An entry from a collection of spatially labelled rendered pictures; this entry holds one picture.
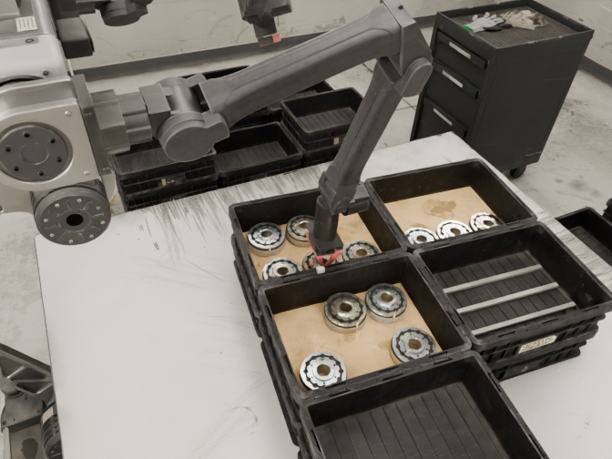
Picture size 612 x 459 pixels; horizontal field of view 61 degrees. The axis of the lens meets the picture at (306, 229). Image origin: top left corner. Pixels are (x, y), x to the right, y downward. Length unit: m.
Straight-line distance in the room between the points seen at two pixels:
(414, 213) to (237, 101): 0.92
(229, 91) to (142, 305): 0.86
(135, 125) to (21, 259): 2.10
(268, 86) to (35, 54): 0.32
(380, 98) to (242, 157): 1.64
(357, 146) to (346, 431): 0.58
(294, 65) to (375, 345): 0.71
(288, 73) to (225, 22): 3.43
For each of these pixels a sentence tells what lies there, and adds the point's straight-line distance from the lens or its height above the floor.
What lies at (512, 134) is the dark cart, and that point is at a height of 0.39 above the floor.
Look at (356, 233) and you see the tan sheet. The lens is 1.49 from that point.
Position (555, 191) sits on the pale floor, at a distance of 3.34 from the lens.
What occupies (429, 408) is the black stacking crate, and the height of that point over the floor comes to 0.83.
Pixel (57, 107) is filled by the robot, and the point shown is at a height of 1.51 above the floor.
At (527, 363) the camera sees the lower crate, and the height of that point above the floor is 0.76.
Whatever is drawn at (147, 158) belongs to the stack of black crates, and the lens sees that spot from 2.39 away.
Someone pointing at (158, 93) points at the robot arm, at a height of 1.48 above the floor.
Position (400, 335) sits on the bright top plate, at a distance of 1.24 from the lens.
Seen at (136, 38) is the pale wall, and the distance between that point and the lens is 4.09.
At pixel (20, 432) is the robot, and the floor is 0.24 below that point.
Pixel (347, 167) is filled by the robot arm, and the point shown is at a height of 1.22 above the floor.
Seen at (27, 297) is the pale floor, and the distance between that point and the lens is 2.63.
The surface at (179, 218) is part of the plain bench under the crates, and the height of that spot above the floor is 0.70.
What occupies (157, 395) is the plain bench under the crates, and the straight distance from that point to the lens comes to 1.35.
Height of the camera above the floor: 1.85
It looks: 44 degrees down
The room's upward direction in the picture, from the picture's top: 3 degrees clockwise
